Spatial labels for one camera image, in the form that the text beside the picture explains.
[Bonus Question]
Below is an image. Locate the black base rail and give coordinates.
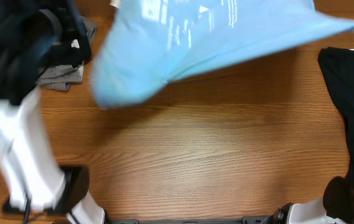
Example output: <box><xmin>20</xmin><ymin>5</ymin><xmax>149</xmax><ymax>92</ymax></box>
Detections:
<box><xmin>106</xmin><ymin>215</ymin><xmax>278</xmax><ymax>224</ymax></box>

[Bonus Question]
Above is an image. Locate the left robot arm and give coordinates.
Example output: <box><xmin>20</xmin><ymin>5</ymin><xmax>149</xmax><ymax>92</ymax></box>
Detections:
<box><xmin>0</xmin><ymin>1</ymin><xmax>109</xmax><ymax>224</ymax></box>

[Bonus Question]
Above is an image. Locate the black folded shirt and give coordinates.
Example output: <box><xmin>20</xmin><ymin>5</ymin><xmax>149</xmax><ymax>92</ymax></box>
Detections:
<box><xmin>42</xmin><ymin>16</ymin><xmax>91</xmax><ymax>67</ymax></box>

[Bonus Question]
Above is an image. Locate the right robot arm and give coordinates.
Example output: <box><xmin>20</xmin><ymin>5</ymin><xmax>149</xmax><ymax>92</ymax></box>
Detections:
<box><xmin>263</xmin><ymin>176</ymin><xmax>354</xmax><ymax>224</ymax></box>

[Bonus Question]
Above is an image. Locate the light blue t-shirt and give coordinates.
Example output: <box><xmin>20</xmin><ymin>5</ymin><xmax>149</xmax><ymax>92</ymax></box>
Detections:
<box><xmin>90</xmin><ymin>0</ymin><xmax>354</xmax><ymax>108</ymax></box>

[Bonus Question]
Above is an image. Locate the grey folded garment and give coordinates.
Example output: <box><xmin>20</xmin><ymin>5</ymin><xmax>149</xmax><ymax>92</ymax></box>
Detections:
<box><xmin>37</xmin><ymin>17</ymin><xmax>97</xmax><ymax>91</ymax></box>

